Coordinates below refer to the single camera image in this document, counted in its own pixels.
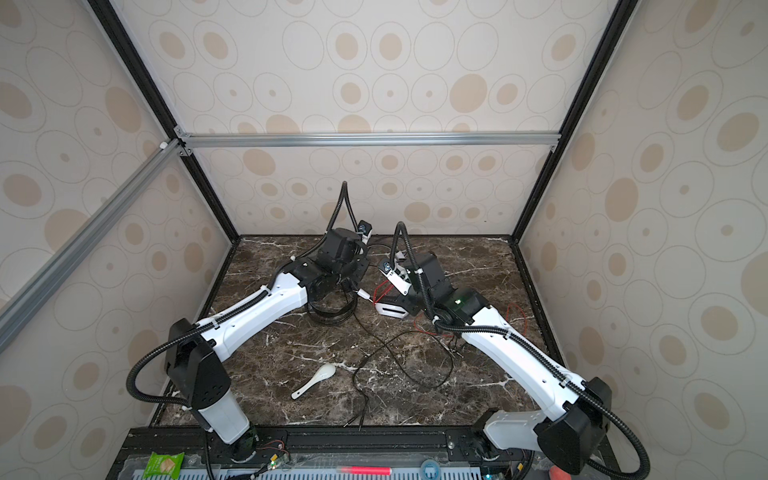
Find white headphones with red cable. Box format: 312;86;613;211
374;279;538;368

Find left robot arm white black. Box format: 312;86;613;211
126;183;372;445

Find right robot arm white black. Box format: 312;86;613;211
380;222;651;479

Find black blue headphones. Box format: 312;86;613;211
305;239;455;431

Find white ceramic spoon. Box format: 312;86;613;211
291;364;336;400

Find blue tape roll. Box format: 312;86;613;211
419;459;442;480

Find pink pen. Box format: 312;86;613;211
337;466;392;476

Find red round object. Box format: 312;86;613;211
548;466;572;480

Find green snack packet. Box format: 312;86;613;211
142;452;185;480

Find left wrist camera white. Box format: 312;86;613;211
357;220;373;243

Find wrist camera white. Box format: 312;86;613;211
357;220;373;243
379;260;412;296

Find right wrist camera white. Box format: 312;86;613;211
379;260;412;296

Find horizontal aluminium rail back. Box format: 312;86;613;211
181;131;560;148

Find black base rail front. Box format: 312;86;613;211
107;426;554;479

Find aluminium rail left wall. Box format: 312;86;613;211
1;139;181;350

